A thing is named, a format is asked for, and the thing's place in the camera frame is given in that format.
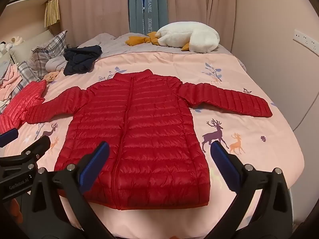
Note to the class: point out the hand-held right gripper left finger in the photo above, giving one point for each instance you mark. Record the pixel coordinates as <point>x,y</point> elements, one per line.
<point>96,159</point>

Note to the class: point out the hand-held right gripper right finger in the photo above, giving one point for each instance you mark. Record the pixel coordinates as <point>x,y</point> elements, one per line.
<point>224,161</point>

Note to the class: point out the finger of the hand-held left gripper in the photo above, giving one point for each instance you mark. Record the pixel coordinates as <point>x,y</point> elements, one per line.
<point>8,137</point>
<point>37,147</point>

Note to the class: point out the red down jacket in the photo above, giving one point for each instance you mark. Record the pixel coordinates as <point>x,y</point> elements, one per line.
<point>149,129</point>

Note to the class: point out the pink clothes pile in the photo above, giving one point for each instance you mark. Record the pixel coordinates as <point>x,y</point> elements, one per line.
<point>10,82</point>

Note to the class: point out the pink deer-print duvet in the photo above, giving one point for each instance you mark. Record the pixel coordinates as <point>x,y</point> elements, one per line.
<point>249,142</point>

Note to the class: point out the coral down jacket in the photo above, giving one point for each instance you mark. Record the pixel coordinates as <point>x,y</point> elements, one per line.
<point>20,104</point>

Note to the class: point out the small plaid pillow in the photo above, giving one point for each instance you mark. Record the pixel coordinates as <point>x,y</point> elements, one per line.
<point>26,76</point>

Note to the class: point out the orange-faced doll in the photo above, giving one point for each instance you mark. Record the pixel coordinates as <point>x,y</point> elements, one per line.
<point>51,76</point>

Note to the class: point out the grey garment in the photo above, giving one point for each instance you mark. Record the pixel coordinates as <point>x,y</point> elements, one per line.
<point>54,63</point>

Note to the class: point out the beige headboard cushion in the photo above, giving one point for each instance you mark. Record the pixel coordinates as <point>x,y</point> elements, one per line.
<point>27,44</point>

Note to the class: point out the navy blue garment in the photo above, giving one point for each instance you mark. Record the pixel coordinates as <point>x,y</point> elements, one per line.
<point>79,59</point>

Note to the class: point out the small white plush toys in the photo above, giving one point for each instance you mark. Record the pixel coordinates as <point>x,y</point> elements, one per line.
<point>17,39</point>

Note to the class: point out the large plaid pillow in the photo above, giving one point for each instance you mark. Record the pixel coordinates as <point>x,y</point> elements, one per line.
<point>51,46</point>

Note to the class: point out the grey bed sheet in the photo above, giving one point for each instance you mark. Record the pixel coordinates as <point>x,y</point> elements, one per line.
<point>119,43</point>

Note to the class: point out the white goose plush toy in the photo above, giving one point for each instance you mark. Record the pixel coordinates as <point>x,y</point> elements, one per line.
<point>189,36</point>

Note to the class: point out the hanging straw tassel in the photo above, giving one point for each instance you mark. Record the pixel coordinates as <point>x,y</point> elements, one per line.
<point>52,12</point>

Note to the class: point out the pink curtain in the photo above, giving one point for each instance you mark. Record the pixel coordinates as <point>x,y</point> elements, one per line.
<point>199,2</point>
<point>94,10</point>

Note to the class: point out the blue-grey printed curtain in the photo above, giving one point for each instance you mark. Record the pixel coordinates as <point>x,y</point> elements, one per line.
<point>149,5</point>

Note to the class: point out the white wall socket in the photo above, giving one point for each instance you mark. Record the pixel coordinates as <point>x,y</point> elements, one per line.
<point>306,37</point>

